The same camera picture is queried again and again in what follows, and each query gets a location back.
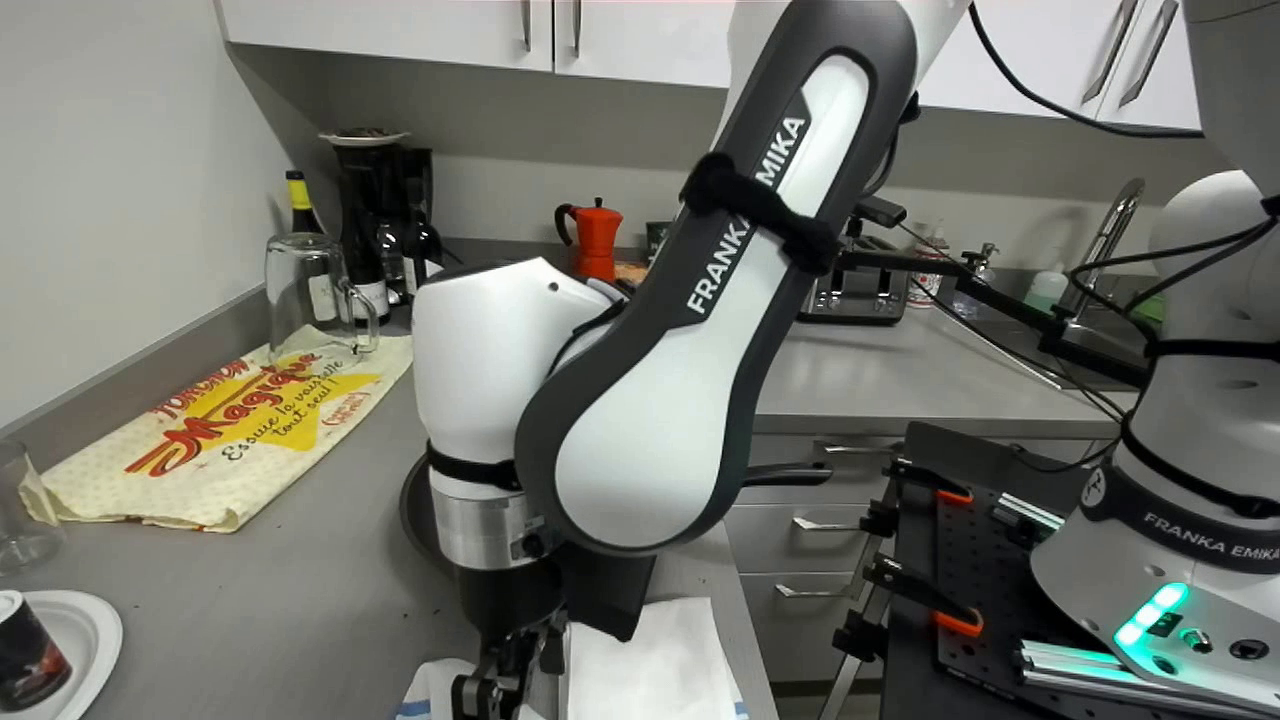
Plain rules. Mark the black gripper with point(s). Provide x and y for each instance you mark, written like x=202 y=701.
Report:
x=513 y=600

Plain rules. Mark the plain white cloth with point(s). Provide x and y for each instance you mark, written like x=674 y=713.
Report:
x=660 y=667

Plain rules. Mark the white cloth with blue stripes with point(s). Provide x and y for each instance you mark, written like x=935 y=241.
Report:
x=424 y=701

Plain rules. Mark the grey drawer cabinet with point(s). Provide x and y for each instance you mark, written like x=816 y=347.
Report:
x=813 y=533

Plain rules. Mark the white plate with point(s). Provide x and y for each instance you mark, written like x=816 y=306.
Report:
x=96 y=642

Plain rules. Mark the glass coffee carafe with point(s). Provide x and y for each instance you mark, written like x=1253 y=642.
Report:
x=404 y=263

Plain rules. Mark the upturned clear glass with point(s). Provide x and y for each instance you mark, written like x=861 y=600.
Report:
x=306 y=287

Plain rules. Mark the red moka pot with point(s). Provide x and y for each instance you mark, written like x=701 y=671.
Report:
x=593 y=241

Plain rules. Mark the small dark cup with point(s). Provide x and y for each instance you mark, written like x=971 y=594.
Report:
x=24 y=655

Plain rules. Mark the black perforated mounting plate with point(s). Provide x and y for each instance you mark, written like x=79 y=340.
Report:
x=1002 y=574

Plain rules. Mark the black cart top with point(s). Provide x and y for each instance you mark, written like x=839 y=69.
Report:
x=960 y=452

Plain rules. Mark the small clear tumbler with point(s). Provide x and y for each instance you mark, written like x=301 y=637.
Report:
x=24 y=512

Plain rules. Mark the black toaster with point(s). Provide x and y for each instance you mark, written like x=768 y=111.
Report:
x=855 y=287

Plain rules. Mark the dark wine bottle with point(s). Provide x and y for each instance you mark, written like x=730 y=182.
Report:
x=306 y=200

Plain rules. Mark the black coffee maker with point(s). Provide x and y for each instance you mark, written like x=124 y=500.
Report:
x=374 y=175

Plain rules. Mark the soap bottle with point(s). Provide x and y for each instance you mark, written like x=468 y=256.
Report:
x=1047 y=289

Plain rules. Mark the metal kitchen faucet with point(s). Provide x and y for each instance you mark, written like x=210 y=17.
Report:
x=1115 y=220

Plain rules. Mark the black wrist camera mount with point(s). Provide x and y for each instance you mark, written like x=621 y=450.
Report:
x=607 y=594

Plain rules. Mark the aluminium rail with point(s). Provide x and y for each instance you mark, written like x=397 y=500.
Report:
x=1032 y=510
x=1122 y=667

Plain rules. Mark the white wall cabinets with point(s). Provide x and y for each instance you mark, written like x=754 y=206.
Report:
x=401 y=26

